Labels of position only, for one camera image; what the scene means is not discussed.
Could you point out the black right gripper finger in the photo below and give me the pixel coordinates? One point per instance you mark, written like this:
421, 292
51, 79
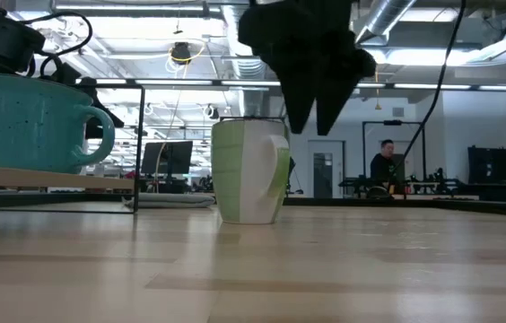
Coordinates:
300, 98
329, 107

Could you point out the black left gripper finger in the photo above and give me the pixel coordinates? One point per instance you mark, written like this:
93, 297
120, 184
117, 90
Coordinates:
107, 112

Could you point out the teal speckled mug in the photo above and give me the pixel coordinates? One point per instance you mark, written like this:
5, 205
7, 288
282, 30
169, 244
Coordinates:
24, 125

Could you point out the green and white mug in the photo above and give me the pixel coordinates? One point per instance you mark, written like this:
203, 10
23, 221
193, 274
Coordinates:
248, 175

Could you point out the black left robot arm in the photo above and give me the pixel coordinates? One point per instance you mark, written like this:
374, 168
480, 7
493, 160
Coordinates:
8, 40

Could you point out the grey door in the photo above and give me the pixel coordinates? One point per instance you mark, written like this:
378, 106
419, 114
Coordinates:
325, 179

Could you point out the black background monitor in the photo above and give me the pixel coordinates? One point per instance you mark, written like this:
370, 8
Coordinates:
168, 157

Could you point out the person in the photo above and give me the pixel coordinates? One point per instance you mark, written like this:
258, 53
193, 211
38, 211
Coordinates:
381, 168

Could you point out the folded grey cloth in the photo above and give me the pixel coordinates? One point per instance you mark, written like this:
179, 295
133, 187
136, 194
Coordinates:
168, 200

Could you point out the black cabinet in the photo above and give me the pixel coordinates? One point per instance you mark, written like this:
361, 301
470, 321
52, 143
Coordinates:
499, 170

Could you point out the silver ventilation duct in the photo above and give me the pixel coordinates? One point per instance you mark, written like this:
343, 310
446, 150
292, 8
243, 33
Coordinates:
383, 18

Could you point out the black overhead camera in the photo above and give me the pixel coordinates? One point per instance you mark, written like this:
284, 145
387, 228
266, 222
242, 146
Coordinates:
181, 51

